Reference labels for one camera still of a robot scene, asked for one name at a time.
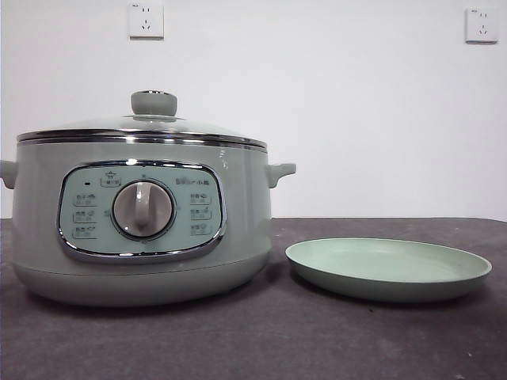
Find glass lid with green knob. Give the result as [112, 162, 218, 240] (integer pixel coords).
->
[16, 89, 267, 150]

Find pale green round plate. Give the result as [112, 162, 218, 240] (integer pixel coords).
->
[284, 237, 494, 304]

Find pale green electric steamer pot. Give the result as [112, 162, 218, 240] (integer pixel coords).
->
[0, 138, 297, 308]

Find white wall socket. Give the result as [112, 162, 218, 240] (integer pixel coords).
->
[465, 6, 499, 44]
[128, 2, 165, 40]

